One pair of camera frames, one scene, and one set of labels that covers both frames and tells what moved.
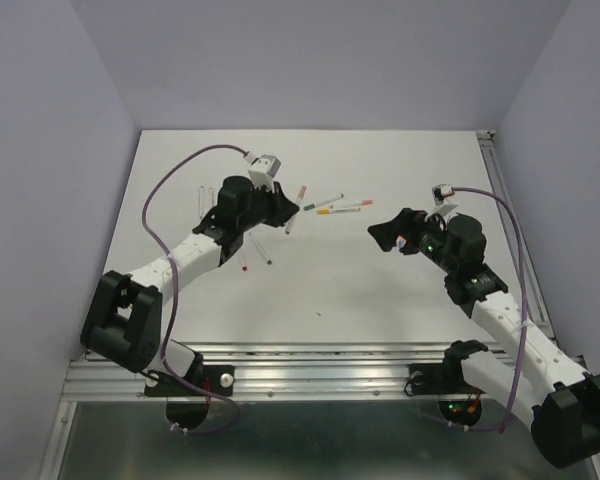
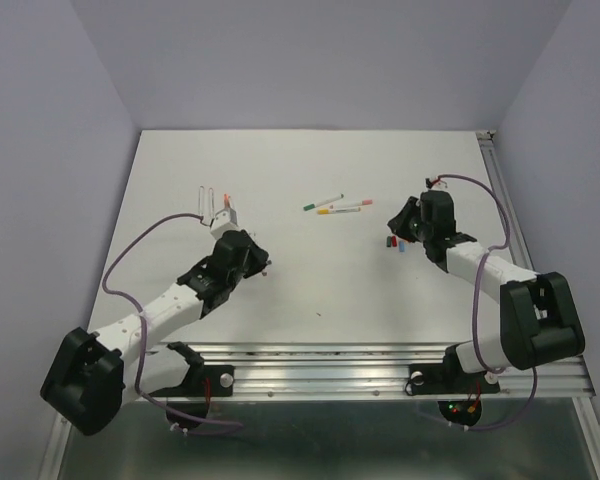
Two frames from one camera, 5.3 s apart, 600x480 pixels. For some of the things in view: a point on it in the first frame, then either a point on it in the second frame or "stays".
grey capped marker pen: x=201 y=201 stays
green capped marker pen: x=322 y=202 stays
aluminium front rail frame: x=260 y=372 stays
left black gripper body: x=261 y=210 -> x=253 y=264
